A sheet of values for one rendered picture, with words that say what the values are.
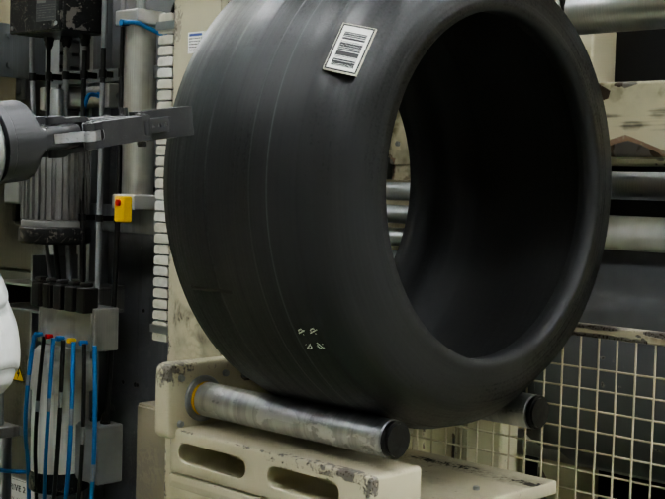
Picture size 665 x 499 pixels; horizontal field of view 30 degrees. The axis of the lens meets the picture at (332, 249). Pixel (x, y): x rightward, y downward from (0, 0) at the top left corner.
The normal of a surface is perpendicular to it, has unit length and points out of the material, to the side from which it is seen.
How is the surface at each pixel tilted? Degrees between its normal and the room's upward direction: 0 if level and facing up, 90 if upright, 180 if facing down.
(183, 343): 90
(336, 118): 80
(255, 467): 90
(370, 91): 86
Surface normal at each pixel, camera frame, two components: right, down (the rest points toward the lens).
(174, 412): 0.72, 0.06
